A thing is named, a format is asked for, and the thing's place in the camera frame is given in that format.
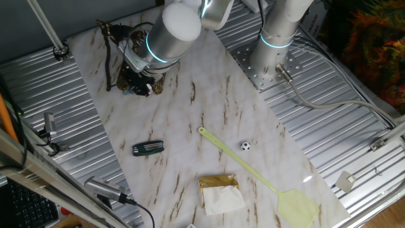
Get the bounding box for silver ribbed camera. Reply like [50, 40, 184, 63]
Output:
[84, 176, 131, 205]

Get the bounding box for black keyboard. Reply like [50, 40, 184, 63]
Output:
[6, 179, 59, 228]

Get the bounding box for black camera cable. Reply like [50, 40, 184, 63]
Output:
[126, 198, 156, 228]

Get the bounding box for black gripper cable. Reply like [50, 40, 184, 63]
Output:
[121, 21, 180, 72]

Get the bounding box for gold tissue pack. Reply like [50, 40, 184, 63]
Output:
[198, 174, 247, 217]

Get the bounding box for green hex key set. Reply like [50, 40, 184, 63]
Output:
[132, 140, 165, 157]

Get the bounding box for dark phone cord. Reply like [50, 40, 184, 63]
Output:
[104, 35, 113, 92]

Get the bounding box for small metal bracket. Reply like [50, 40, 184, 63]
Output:
[369, 138, 388, 152]

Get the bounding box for orange pole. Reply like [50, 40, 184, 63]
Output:
[0, 93, 19, 142]

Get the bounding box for white and black floor cables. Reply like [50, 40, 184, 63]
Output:
[294, 31, 400, 128]

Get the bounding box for aluminium frame bar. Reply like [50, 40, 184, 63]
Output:
[378, 119, 405, 144]
[0, 128, 128, 228]

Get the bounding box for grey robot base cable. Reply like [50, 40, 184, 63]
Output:
[275, 63, 398, 126]

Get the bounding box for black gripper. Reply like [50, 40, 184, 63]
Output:
[125, 68, 156, 98]

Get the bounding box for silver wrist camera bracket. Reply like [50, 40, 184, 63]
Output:
[118, 41, 149, 73]

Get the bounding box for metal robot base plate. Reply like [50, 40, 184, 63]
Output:
[229, 41, 303, 91]

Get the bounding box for black fuzzy microphone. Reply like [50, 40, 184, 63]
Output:
[110, 24, 132, 41]

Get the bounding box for orange green fuzzy plush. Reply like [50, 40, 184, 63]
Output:
[319, 0, 405, 115]

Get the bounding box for yellow-green fly swatter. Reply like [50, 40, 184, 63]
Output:
[198, 126, 320, 228]

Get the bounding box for brown cardboard box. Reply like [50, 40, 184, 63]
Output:
[52, 215, 84, 228]

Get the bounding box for grey tripod pole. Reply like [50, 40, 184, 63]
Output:
[27, 0, 70, 61]

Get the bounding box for white box with red print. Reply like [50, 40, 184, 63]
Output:
[299, 0, 332, 36]

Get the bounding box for metal camera mount clamp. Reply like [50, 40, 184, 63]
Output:
[35, 111, 69, 156]

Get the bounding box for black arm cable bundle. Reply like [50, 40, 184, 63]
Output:
[256, 0, 267, 33]

